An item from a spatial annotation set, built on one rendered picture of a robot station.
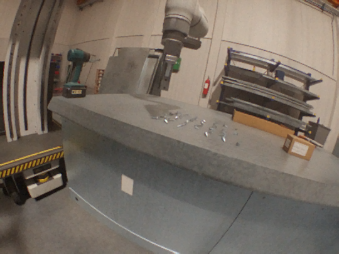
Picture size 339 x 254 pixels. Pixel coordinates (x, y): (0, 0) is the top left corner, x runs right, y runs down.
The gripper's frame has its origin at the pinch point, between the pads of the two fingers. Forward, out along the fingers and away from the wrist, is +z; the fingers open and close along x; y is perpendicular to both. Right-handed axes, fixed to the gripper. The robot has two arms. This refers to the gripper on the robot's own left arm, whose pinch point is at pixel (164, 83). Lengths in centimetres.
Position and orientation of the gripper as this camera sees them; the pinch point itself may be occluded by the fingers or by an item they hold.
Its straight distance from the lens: 48.7
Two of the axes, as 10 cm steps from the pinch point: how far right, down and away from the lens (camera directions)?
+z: -2.0, 9.4, 2.7
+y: -9.7, -1.6, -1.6
